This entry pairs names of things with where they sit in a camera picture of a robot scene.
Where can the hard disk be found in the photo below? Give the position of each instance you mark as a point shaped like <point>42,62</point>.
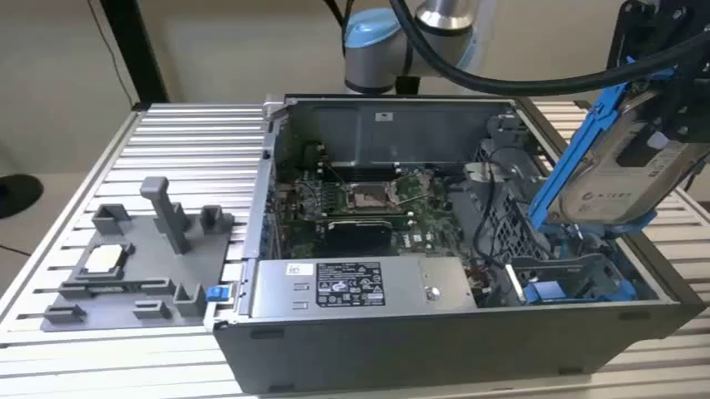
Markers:
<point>605,195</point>

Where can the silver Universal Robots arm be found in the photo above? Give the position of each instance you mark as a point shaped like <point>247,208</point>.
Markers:
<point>377,62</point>

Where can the grey perforated disk bay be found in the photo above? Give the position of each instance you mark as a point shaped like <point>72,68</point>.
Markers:
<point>515,232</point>

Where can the black RAM slot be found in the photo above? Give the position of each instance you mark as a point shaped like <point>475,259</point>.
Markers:
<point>361,171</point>

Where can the blue drive carrier tab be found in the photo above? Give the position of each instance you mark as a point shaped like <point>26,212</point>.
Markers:
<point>546,291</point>

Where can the green motherboard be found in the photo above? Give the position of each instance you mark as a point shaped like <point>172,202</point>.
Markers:
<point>433,224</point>

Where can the CPU socket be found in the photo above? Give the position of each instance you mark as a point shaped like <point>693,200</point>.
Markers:
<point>366,197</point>

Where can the black graphics card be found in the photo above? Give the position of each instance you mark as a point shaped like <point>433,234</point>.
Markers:
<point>355,241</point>

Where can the dark grey open PC case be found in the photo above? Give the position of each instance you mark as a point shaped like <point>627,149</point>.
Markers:
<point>415,357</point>

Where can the silver power supply unit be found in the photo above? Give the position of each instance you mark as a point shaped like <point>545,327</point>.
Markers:
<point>278,295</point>

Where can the blue case latch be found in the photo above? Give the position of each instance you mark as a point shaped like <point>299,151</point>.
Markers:
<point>218,293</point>

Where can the grey plastic parts rack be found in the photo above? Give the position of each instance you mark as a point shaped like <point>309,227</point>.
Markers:
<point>144,266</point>

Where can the silver CPU chip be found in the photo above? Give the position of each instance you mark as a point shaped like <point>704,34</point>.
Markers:
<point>103,257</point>

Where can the black round stand base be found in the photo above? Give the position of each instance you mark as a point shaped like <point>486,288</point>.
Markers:
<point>19,195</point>

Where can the grey case hinge bracket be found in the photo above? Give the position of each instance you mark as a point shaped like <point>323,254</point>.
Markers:
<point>272,106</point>

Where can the black upright post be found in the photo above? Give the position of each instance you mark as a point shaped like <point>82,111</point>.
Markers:
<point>139,54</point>

